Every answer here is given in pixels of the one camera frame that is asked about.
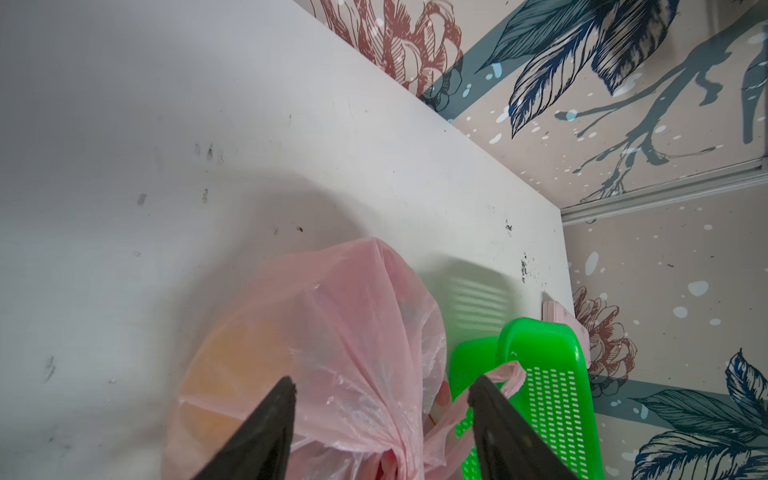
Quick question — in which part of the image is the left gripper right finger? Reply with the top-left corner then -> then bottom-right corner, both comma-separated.
468,375 -> 577,480

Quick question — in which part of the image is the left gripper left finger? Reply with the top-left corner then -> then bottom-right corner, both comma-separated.
193,376 -> 296,480

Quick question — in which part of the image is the green plastic basket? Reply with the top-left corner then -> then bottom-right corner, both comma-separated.
448,318 -> 604,479

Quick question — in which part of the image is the pink plastic bag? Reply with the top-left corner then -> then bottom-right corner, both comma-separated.
160,237 -> 528,480

